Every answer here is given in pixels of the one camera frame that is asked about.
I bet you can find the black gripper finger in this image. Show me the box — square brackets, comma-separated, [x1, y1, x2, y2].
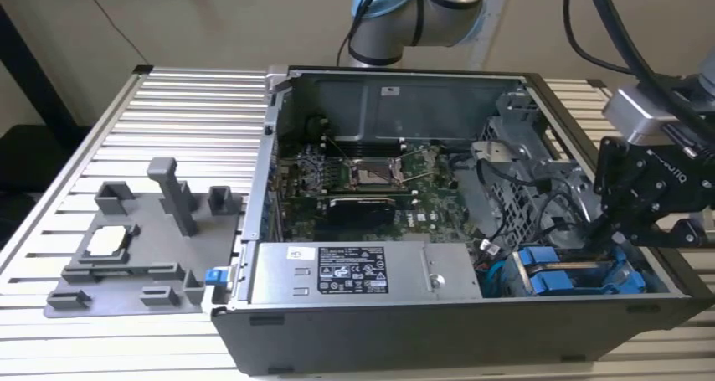
[584, 136, 644, 251]
[614, 214, 715, 249]

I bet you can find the hard disk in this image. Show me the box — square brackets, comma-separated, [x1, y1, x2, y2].
[511, 245, 648, 299]

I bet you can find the metal disk bay cage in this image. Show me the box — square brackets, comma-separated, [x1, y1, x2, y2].
[452, 90, 601, 252]

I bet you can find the metal socket cover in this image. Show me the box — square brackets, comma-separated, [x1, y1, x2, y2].
[396, 145, 445, 182]

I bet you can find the green motherboard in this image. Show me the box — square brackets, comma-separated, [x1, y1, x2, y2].
[276, 141, 488, 245]

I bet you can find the CPU socket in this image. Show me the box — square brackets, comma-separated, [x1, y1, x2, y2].
[345, 157, 404, 188]

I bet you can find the black graphics card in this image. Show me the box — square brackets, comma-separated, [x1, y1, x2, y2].
[323, 194, 399, 228]

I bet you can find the thin locking lever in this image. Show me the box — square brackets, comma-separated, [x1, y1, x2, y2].
[323, 134, 353, 163]

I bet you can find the black PC case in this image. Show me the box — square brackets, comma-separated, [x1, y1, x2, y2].
[209, 64, 715, 376]

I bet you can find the silver power supply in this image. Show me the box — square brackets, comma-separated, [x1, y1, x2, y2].
[248, 241, 483, 306]

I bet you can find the grey parts rack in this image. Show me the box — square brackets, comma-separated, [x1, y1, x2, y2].
[43, 157, 247, 317]

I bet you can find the silver CPU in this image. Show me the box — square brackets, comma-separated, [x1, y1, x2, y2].
[81, 225, 135, 257]

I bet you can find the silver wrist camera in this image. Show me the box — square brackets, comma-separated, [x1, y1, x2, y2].
[601, 84, 682, 144]

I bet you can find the coloured power wire bundle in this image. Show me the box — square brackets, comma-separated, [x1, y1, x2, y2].
[472, 238, 507, 273]

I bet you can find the blue data cable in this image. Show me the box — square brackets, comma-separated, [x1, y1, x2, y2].
[480, 257, 508, 297]

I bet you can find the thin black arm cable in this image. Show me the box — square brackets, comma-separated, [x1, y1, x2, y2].
[560, 0, 688, 83]

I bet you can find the white wall conduit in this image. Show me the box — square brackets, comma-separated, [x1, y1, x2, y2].
[465, 0, 512, 70]

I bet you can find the thin black hanging cable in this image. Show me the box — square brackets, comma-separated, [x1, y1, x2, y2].
[333, 0, 388, 66]

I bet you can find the thin black wire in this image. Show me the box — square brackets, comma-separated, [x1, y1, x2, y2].
[75, 0, 153, 67]

